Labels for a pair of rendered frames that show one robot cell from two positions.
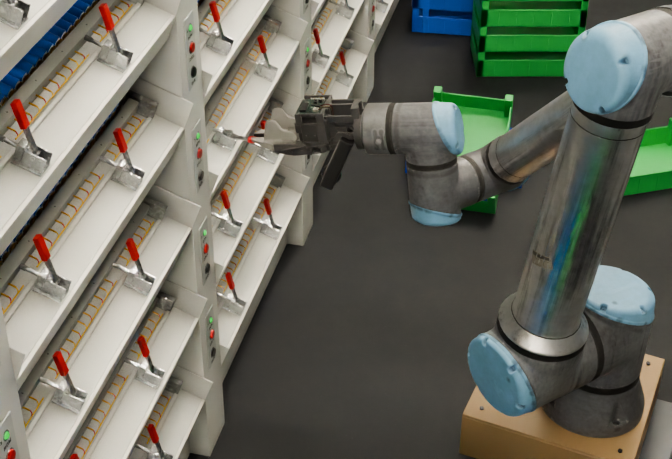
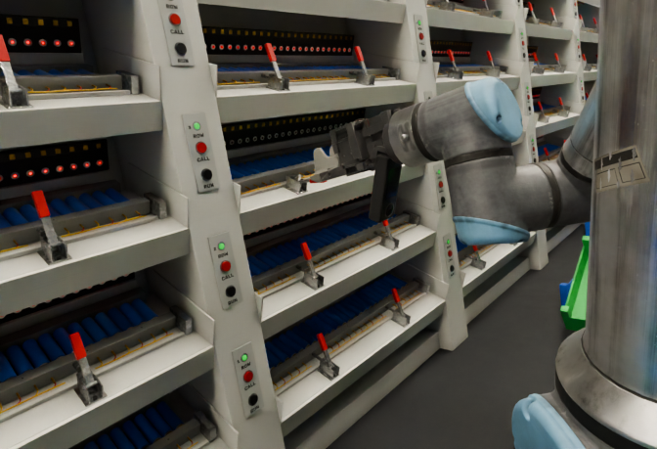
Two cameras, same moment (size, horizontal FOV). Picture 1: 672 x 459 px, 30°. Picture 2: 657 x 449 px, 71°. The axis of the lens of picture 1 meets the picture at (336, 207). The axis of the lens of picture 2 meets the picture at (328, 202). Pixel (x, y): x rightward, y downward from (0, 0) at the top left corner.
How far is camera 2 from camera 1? 1.66 m
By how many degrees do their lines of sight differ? 39
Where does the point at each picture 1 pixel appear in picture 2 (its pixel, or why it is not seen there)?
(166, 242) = (143, 232)
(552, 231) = (625, 60)
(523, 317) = (601, 347)
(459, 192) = (516, 195)
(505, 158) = (582, 136)
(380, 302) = (507, 404)
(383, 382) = not seen: outside the picture
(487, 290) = not seen: hidden behind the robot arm
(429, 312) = not seen: hidden behind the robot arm
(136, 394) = (55, 407)
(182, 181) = (173, 170)
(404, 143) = (432, 131)
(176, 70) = (145, 31)
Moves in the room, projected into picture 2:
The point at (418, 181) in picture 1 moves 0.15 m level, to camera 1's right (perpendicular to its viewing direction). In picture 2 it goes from (454, 180) to (584, 168)
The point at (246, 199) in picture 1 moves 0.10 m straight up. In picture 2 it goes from (348, 267) to (340, 223)
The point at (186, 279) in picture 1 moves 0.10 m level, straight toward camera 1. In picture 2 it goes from (197, 295) to (154, 323)
